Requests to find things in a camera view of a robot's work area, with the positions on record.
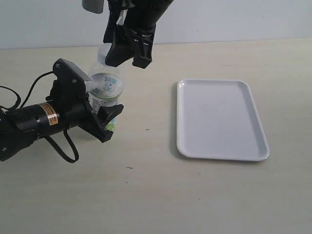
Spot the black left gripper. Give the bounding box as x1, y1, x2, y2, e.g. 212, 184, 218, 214
45, 85, 124, 142

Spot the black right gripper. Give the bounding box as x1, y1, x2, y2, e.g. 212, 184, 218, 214
103, 0, 173, 68

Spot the clear plastic water bottle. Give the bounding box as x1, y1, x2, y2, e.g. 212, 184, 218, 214
87, 60, 125, 134

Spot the white bottle cap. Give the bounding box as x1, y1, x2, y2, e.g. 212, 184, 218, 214
97, 43, 112, 65

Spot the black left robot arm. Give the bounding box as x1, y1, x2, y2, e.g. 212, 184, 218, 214
0, 85, 124, 163

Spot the white plastic tray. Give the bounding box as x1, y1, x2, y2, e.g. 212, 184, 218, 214
176, 79, 270, 162

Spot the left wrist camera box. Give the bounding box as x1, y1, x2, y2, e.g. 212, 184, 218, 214
53, 58, 92, 96

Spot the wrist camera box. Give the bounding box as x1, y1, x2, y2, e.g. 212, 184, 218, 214
82, 0, 105, 14
53, 58, 92, 96

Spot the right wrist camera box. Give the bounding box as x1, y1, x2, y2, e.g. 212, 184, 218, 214
82, 0, 105, 14

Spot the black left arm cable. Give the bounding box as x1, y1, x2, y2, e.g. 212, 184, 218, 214
0, 71, 80, 163

